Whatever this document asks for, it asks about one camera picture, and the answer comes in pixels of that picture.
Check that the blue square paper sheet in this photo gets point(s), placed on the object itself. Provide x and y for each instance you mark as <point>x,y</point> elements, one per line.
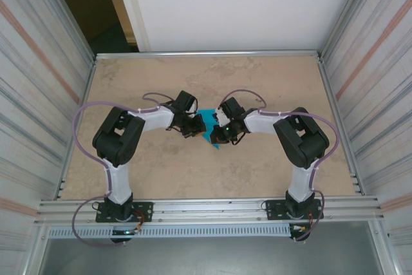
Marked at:
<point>207,127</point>

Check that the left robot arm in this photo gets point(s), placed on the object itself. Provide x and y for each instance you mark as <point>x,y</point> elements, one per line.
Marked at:
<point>119,181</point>

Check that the black electronics board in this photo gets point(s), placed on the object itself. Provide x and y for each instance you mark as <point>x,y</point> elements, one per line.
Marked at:
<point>120,240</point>
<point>301,234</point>

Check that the corrugated translucent side panel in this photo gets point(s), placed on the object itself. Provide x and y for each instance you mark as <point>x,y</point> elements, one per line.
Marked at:
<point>32,78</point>
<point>380,78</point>

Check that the long aluminium mounting rail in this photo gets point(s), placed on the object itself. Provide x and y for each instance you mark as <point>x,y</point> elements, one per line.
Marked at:
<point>209,212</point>

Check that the aluminium table edge rail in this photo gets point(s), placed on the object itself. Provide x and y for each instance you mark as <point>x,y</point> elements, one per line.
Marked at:
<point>209,54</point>

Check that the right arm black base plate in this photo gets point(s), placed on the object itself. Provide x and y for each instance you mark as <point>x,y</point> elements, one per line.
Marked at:
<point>273,210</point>

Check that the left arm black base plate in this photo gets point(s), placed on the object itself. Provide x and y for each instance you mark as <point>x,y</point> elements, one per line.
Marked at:
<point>145,207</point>

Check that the aluminium table side rail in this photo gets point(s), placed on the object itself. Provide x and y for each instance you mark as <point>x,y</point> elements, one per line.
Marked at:
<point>325,78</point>
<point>89,78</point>

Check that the beige door frame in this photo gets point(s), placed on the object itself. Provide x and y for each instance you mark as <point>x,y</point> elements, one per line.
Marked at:
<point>119,7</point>

